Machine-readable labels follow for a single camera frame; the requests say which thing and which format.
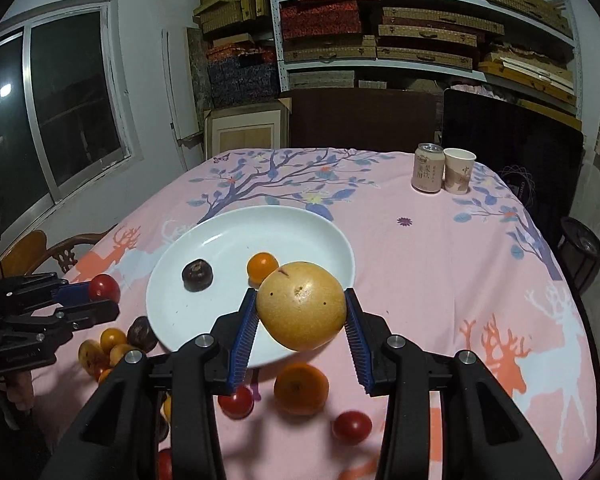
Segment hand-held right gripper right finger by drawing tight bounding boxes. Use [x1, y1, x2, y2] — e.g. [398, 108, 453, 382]
[342, 287, 563, 480]

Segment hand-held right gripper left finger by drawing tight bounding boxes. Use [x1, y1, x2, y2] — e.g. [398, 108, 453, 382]
[55, 287, 261, 480]

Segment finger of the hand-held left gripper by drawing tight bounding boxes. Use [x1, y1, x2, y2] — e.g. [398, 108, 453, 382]
[0, 272, 95, 313]
[10, 299, 121, 333]

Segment large tangerine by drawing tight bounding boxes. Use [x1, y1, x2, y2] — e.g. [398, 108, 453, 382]
[273, 364, 330, 416]

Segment large golden pear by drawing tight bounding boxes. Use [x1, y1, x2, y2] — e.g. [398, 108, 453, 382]
[256, 261, 347, 352]

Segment dark water chestnut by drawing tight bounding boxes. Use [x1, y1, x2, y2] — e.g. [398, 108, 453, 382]
[181, 259, 214, 293]

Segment white plate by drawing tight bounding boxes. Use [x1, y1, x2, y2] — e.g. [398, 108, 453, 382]
[146, 205, 356, 368]

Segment person's left hand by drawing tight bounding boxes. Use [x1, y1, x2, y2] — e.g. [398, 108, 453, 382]
[0, 372, 35, 413]

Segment dark mangosteen left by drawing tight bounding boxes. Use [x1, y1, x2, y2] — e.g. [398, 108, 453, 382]
[126, 316, 158, 353]

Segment wooden chair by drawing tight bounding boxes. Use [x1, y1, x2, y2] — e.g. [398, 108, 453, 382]
[0, 224, 118, 281]

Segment pink printed tablecloth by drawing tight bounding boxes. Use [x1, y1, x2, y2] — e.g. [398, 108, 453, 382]
[27, 147, 600, 480]

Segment sliding glass window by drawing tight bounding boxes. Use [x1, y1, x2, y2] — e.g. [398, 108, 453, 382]
[0, 0, 143, 241]

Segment paper cup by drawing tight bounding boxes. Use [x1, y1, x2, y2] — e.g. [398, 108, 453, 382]
[443, 147, 477, 195]

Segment brown board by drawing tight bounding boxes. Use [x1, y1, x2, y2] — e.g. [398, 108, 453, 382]
[287, 89, 441, 153]

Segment white leaning board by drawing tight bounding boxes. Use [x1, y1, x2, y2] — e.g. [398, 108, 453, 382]
[161, 27, 206, 171]

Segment black round stool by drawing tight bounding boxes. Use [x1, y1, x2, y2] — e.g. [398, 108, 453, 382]
[560, 216, 600, 293]

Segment stack of dark patterned boxes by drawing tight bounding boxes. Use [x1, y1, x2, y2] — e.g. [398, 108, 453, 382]
[206, 42, 281, 108]

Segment white metal shelf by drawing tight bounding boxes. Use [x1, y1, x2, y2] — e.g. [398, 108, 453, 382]
[265, 0, 583, 116]

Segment shelf of stacked boxes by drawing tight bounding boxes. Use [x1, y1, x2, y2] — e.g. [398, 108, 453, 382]
[192, 0, 583, 111]

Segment wooden picture frame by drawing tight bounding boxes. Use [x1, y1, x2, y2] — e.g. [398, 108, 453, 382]
[203, 95, 293, 161]

